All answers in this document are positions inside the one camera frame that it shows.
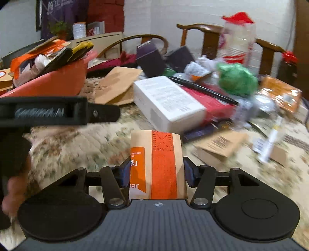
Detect red-lid dark bottle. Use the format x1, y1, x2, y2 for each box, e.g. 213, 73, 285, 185
281, 51, 298, 79

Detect red flat box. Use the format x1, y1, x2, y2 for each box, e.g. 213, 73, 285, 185
181, 86, 237, 126

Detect green potted plant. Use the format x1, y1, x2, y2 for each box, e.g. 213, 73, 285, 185
48, 20, 70, 39

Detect orange flat packet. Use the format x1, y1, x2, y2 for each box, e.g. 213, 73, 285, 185
261, 75, 303, 113

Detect brown barcode cardboard box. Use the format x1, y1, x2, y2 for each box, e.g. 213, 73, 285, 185
194, 130, 250, 167

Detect green plastic bag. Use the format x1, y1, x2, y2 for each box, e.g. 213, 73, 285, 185
217, 62, 259, 96

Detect wooden straight-back chair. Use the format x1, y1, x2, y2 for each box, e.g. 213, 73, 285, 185
177, 23, 288, 76

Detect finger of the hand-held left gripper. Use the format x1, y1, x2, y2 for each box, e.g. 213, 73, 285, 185
87, 104, 121, 124

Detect dark purple box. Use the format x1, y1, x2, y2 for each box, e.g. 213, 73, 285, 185
136, 40, 167, 78
166, 46, 195, 73

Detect white bag with orange label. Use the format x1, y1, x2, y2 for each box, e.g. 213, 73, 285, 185
184, 57, 213, 82

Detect brown orange-striped paper packet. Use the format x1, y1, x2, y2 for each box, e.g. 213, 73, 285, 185
130, 130, 188, 200

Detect white cardboard box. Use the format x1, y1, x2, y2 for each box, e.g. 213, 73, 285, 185
133, 76, 207, 131

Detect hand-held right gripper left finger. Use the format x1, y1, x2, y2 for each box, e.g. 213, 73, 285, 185
58, 157, 132, 209

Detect white tube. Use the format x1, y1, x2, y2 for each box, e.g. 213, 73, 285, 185
256, 115, 284, 164

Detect yellow gloves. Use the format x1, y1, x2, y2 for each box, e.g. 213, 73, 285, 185
72, 41, 94, 61

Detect brown paper envelope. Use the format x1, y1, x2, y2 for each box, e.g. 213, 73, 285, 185
95, 66, 143, 106

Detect floral quilted desktop cloth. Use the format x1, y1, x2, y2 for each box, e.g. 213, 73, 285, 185
0, 77, 309, 244

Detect person's left hand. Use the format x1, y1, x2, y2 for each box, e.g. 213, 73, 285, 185
1, 154, 32, 216

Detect orange plastic basin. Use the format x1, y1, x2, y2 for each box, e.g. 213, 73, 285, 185
0, 52, 97, 107

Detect black pen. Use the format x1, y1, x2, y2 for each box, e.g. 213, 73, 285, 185
168, 76, 239, 106

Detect bagged stack of paper cups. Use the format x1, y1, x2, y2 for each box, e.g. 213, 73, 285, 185
217, 12, 257, 66

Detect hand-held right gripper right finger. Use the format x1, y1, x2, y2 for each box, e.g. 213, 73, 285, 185
183, 156, 260, 209

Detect wooden round-back chair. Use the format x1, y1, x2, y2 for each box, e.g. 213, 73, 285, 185
97, 34, 169, 59

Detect white and red box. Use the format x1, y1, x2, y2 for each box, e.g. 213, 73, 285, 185
86, 21, 106, 37

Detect white jar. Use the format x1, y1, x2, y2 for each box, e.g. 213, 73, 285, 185
73, 22, 87, 39

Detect dark red cloth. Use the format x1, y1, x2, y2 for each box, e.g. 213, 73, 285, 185
86, 53, 138, 78

